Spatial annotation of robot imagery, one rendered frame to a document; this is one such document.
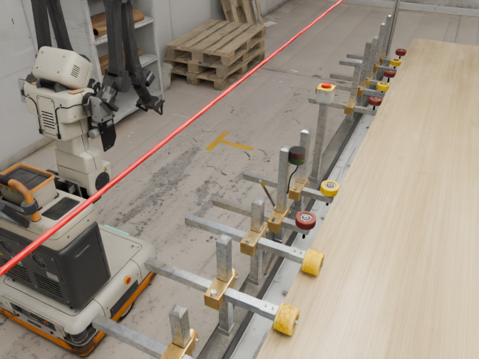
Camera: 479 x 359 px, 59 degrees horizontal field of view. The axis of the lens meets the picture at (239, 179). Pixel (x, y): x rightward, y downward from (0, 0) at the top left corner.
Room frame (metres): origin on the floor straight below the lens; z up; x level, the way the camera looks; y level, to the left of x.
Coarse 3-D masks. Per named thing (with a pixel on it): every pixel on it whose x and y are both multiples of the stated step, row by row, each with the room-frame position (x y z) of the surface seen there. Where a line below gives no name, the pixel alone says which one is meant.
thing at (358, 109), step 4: (312, 100) 2.53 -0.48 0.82; (332, 104) 2.47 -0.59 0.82; (336, 104) 2.46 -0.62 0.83; (340, 104) 2.45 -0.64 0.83; (344, 104) 2.45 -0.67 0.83; (340, 108) 2.45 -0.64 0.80; (356, 108) 2.41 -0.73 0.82; (360, 108) 2.40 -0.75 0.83; (364, 108) 2.39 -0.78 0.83; (368, 108) 2.39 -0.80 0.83; (372, 108) 2.39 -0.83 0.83; (360, 112) 2.39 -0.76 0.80; (364, 112) 2.38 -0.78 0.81; (368, 112) 2.37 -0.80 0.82; (372, 112) 2.36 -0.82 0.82; (376, 112) 2.37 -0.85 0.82
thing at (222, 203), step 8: (216, 200) 1.43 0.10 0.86; (224, 200) 1.43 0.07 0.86; (224, 208) 1.40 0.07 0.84; (232, 208) 1.39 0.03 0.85; (240, 208) 1.37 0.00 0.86; (248, 208) 1.37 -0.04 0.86; (248, 216) 1.35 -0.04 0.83; (264, 216) 1.32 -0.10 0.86; (288, 224) 1.28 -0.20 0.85; (304, 232) 1.24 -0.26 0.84
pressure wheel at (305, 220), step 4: (300, 212) 1.29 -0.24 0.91; (304, 212) 1.29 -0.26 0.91; (308, 212) 1.29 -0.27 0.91; (296, 216) 1.27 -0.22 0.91; (300, 216) 1.27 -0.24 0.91; (304, 216) 1.26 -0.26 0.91; (308, 216) 1.27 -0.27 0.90; (312, 216) 1.27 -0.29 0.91; (296, 220) 1.25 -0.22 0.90; (300, 220) 1.24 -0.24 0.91; (304, 220) 1.24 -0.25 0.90; (308, 220) 1.24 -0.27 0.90; (312, 220) 1.24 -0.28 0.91; (296, 224) 1.25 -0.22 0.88; (300, 224) 1.23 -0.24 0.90; (304, 224) 1.22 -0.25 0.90; (308, 224) 1.22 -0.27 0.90; (312, 224) 1.23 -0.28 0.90; (300, 228) 1.23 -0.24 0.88; (304, 228) 1.22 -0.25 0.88; (308, 228) 1.22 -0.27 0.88; (312, 228) 1.23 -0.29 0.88; (304, 236) 1.26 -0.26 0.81
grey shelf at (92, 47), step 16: (64, 0) 3.58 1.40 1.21; (80, 0) 3.50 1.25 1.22; (96, 0) 4.21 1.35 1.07; (144, 0) 4.33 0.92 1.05; (48, 16) 3.67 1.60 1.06; (64, 16) 3.59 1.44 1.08; (80, 16) 3.52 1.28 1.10; (144, 16) 4.32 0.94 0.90; (80, 32) 3.53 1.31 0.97; (144, 32) 4.35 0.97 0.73; (80, 48) 3.55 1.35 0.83; (96, 48) 4.10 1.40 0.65; (144, 48) 4.36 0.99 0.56; (96, 64) 3.49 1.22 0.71; (144, 64) 4.06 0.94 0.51; (96, 80) 3.61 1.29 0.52; (160, 80) 4.26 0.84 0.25; (128, 96) 4.12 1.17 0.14; (128, 112) 3.76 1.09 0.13
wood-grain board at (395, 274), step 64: (448, 64) 2.97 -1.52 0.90; (384, 128) 2.00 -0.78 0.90; (448, 128) 2.00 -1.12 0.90; (384, 192) 1.43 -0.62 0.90; (448, 192) 1.43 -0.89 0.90; (384, 256) 1.05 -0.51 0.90; (448, 256) 1.05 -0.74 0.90; (320, 320) 0.79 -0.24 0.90; (384, 320) 0.79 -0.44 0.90; (448, 320) 0.79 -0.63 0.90
